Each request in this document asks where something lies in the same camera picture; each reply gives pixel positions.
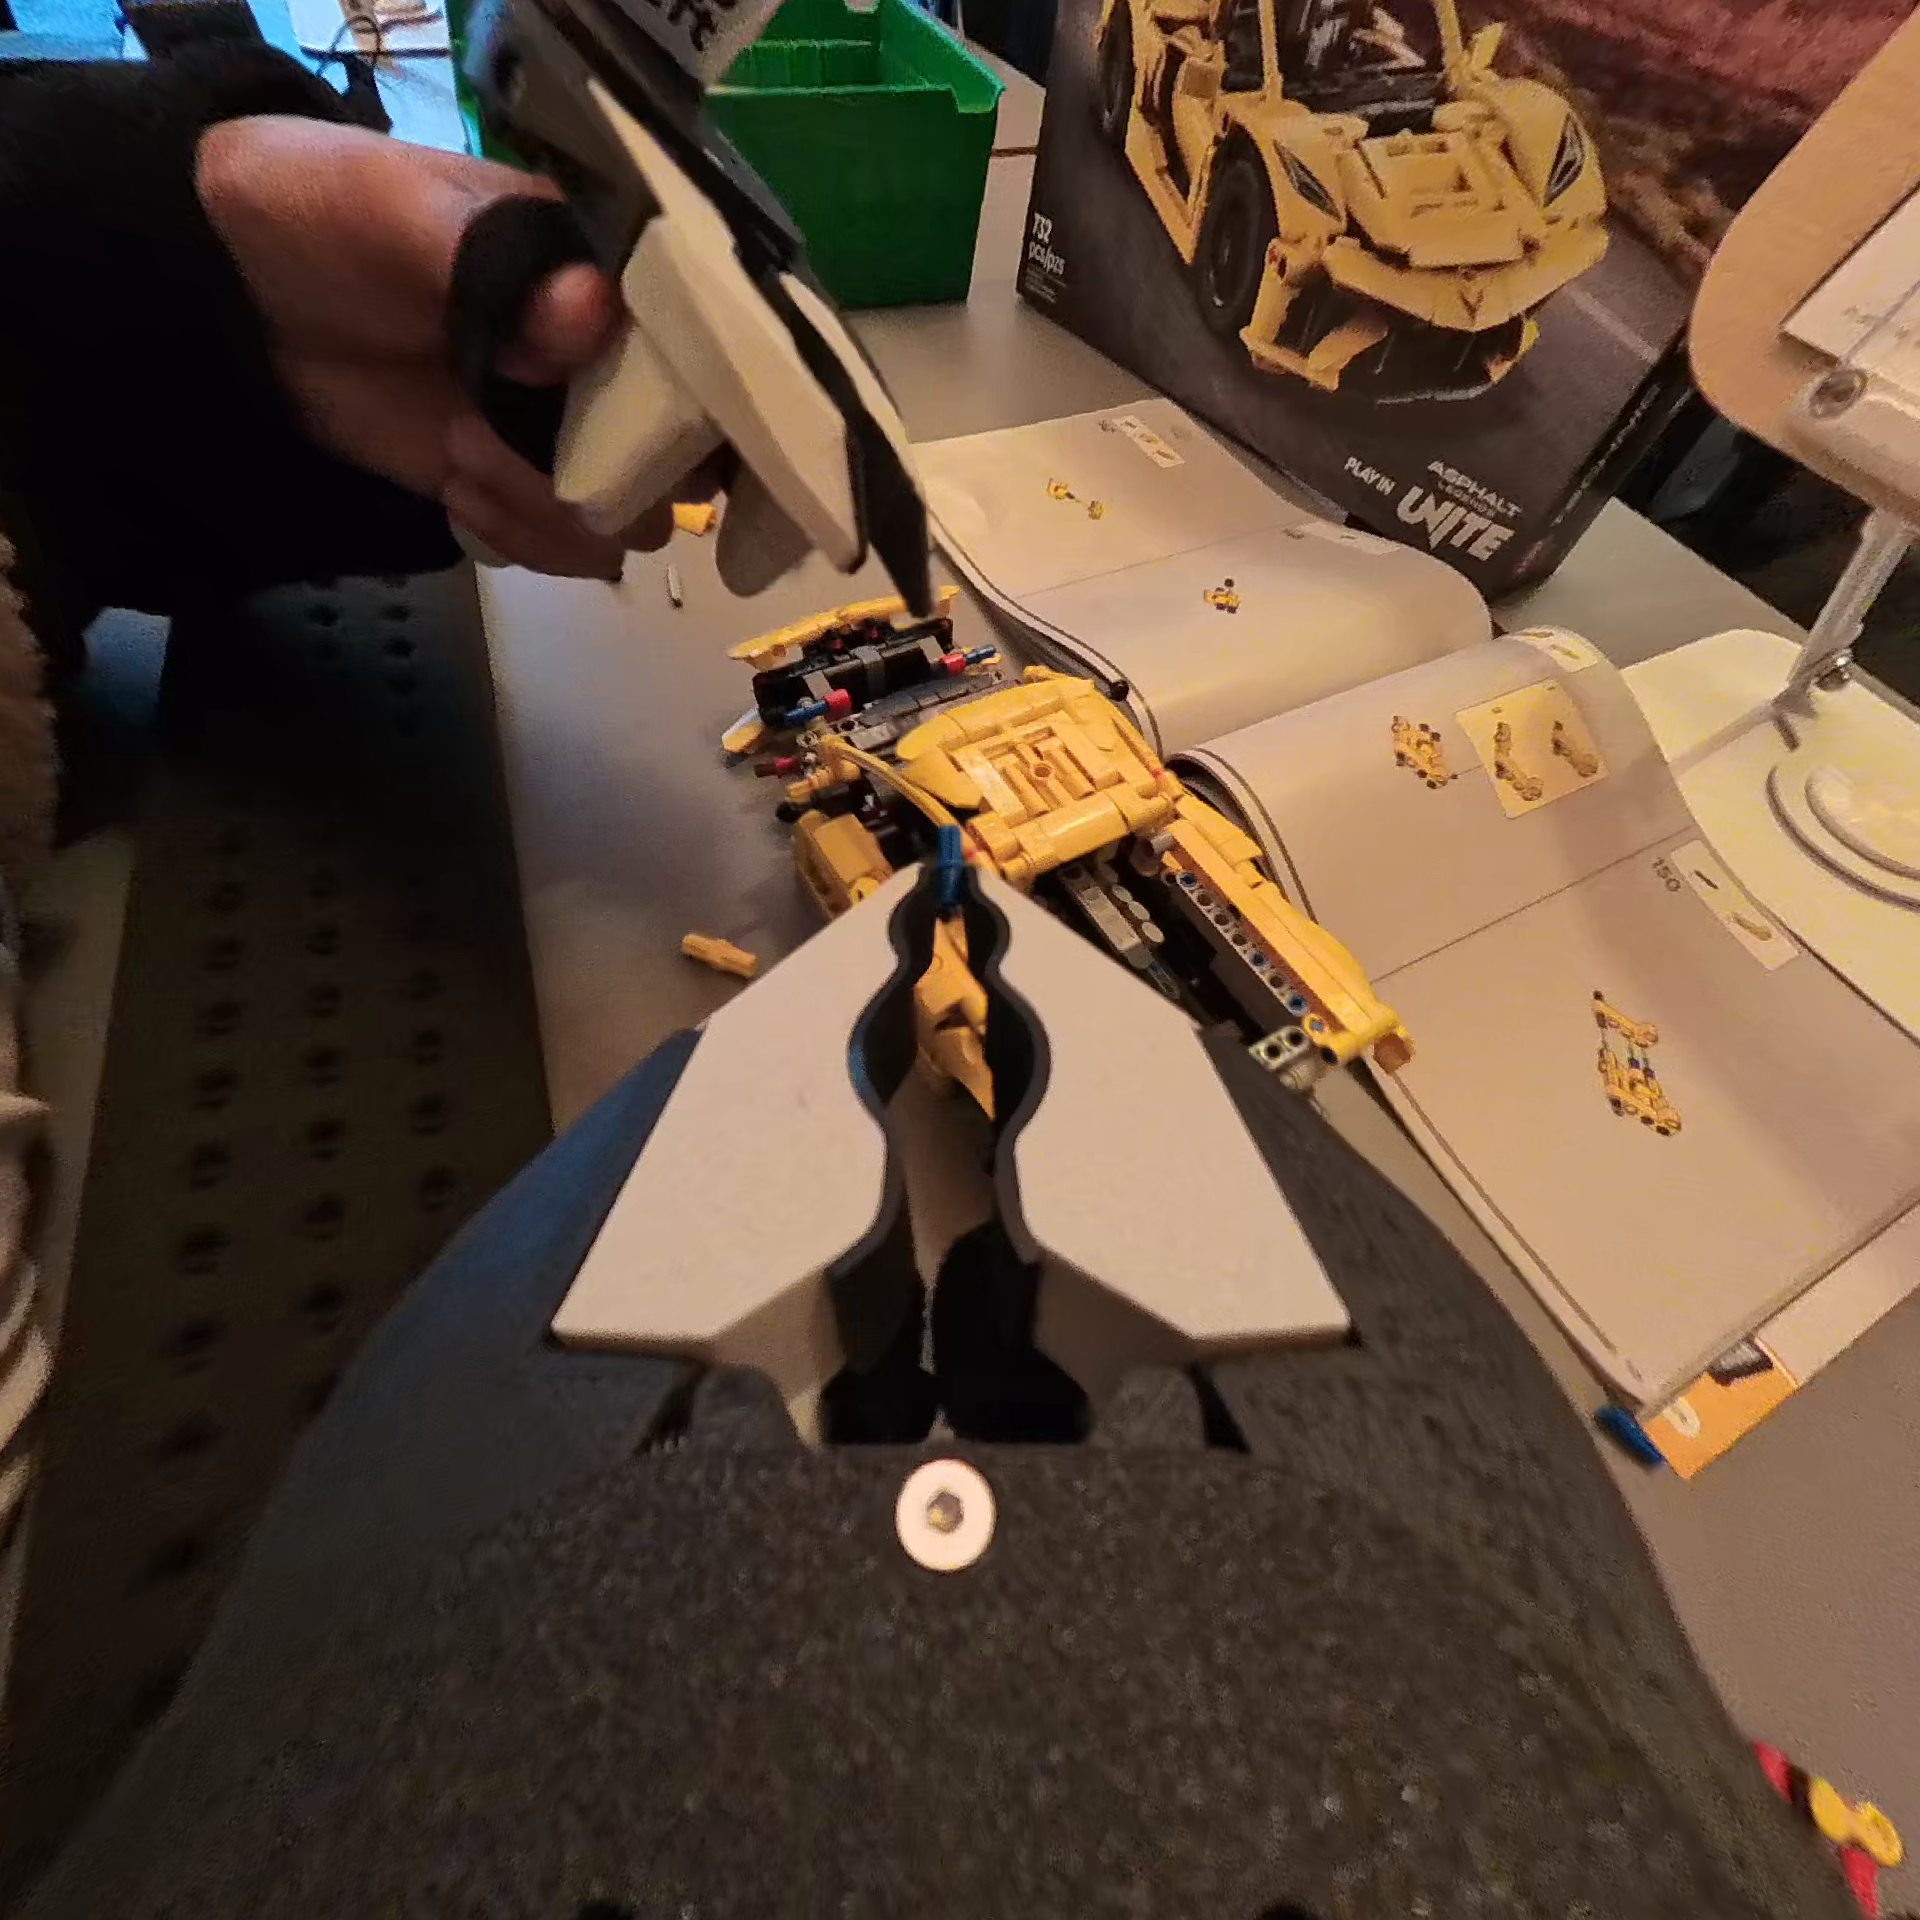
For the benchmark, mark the grey desk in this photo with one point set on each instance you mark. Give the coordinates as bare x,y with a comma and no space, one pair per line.
630,780

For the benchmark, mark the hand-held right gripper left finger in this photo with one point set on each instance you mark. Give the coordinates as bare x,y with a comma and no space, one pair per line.
720,1200

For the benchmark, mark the person's left hand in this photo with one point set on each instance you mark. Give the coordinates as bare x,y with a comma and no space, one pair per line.
345,300

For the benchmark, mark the black toy set box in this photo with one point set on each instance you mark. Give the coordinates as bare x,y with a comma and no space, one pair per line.
1141,300

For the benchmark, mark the scatter of small coloured pins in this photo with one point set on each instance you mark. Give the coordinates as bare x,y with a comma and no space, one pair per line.
1838,1812

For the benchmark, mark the white tablet stand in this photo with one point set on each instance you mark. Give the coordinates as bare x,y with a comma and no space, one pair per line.
1724,705

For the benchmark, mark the instruction booklet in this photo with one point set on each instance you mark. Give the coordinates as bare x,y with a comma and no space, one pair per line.
1350,675

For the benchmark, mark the person's fleece-lined jacket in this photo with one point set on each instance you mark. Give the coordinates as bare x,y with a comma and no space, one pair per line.
22,720

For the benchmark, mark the orange paper sheet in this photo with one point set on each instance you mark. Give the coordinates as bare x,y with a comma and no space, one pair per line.
1724,1403

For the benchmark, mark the black studded baseplate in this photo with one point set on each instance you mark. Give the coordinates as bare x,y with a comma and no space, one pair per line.
300,1124

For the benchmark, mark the green storage bin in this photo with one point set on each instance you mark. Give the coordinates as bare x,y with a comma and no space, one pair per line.
870,180

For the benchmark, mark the small blue pin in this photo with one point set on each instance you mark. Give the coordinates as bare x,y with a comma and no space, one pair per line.
950,878

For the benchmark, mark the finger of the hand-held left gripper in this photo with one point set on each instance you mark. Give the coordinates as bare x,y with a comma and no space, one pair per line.
720,331
759,533

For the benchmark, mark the yellow toy brick car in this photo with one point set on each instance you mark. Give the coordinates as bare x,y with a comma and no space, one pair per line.
1050,780

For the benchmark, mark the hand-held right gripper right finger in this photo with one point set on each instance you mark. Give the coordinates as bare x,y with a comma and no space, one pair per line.
1171,1200

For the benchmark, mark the yellow connector brick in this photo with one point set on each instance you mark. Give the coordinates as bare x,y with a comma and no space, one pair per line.
720,955

